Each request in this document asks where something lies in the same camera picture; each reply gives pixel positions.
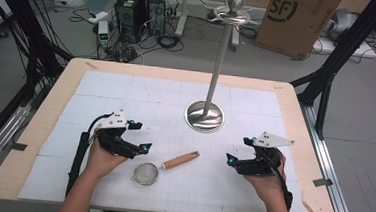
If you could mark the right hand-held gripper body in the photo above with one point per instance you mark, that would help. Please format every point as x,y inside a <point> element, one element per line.
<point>262,158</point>

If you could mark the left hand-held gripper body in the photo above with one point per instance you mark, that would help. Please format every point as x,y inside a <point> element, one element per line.
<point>115,140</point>

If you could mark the person's left hand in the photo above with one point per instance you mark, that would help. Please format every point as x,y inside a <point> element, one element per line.
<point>102,161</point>

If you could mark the person's right hand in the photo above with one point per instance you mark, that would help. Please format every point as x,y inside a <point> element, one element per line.
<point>267,185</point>

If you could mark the white grid mat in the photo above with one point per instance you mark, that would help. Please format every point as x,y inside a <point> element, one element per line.
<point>176,95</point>

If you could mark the black tape piece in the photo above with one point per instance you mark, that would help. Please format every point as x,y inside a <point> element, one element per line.
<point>322,182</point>
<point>18,146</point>

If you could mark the steel hanging stand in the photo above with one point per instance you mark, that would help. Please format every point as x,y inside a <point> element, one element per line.
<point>216,71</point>

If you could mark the white device with green display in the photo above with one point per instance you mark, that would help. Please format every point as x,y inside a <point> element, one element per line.
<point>103,33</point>

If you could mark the large black computer tower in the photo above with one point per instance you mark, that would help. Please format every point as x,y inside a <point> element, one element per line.
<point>130,13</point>

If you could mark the white power strip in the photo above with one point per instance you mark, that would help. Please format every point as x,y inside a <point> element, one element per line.
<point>97,17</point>

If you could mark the slim black computer tower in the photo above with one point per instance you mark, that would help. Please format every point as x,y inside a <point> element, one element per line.
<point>156,10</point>

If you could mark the brown cardboard box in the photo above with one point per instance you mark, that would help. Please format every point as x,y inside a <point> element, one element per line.
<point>295,21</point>

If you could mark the white flat board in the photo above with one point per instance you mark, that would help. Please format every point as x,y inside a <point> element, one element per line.
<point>345,49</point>

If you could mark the grey bag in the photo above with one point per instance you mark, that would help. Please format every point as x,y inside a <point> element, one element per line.
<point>344,21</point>

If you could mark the black metal frame stand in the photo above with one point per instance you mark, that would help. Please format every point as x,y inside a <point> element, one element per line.
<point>332,62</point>
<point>30,35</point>

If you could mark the white metal stand post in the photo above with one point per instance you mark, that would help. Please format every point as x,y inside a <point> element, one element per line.
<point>182,13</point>

